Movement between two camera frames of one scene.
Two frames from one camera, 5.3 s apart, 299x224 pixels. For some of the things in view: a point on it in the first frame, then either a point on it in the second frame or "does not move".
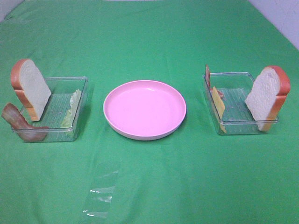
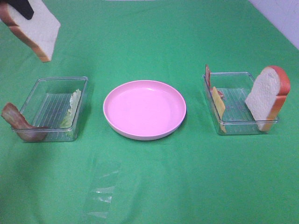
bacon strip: x=26 y=131 does not move
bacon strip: x=208 y=76 does not move
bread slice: x=31 y=87 to x=40 y=31
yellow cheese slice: x=220 y=107 does not move
